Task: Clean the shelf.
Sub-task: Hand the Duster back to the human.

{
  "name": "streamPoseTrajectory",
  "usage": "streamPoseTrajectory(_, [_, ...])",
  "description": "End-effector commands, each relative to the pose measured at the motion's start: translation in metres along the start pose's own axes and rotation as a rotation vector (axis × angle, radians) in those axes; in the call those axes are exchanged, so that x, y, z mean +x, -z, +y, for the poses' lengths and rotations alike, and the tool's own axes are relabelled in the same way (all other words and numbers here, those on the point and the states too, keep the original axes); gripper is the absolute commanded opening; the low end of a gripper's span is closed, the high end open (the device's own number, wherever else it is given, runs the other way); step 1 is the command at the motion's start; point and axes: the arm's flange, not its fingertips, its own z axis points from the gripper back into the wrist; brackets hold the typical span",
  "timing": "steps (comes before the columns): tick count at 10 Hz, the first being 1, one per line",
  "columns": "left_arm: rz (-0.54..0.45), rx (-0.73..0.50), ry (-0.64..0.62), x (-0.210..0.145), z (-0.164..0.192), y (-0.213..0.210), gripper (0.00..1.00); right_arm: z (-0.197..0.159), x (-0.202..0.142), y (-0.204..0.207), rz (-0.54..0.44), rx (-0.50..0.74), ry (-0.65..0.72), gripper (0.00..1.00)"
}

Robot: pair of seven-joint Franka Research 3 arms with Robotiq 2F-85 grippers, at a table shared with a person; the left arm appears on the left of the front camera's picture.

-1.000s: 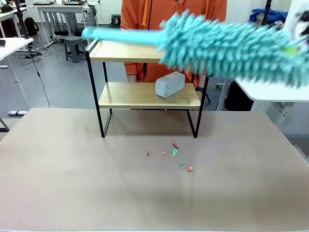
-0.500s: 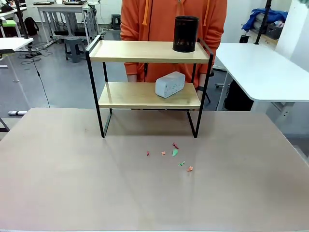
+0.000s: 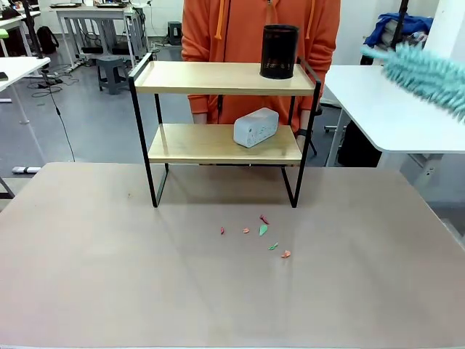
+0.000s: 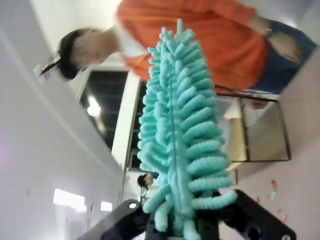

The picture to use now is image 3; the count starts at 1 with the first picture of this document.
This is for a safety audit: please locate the teal microfiber duster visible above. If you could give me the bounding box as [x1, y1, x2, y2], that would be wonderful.
[360, 41, 465, 124]

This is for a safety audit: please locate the person's left forearm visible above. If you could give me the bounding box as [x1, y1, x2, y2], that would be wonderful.
[298, 54, 341, 131]

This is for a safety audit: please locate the person's right forearm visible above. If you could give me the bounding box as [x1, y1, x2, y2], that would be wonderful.
[180, 54, 211, 116]

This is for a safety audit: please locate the black metal wooden two-tier shelf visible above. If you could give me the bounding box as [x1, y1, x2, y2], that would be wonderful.
[127, 52, 323, 209]

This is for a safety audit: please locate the black object under desk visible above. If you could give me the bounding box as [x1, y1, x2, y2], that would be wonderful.
[337, 119, 383, 168]

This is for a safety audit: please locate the large white desk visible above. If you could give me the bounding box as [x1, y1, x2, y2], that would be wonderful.
[324, 64, 465, 168]

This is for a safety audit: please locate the grey plastic stool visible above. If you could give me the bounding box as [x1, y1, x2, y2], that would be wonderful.
[96, 55, 130, 95]
[166, 20, 182, 47]

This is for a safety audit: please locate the black mesh pen holder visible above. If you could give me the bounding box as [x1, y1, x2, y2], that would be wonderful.
[259, 24, 301, 80]

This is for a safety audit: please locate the person in orange hoodie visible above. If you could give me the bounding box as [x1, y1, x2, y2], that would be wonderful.
[180, 0, 341, 147]

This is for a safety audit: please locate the blue cloth pile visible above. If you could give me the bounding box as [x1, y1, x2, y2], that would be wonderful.
[364, 12, 435, 48]

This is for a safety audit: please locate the black stand pole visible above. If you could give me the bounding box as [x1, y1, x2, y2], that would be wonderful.
[394, 0, 411, 47]
[23, 0, 45, 60]

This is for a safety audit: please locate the black backpack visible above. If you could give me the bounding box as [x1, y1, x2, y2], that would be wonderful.
[36, 25, 60, 55]

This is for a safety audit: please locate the white desk with thin legs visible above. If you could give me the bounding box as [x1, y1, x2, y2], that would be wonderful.
[0, 56, 51, 124]

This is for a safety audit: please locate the black table leg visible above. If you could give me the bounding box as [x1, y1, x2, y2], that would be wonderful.
[0, 176, 15, 200]

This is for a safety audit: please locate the black floor cable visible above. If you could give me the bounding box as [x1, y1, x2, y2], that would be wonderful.
[32, 71, 76, 163]

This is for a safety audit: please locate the white metal frame table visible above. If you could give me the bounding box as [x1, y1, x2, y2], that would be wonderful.
[49, 2, 148, 71]

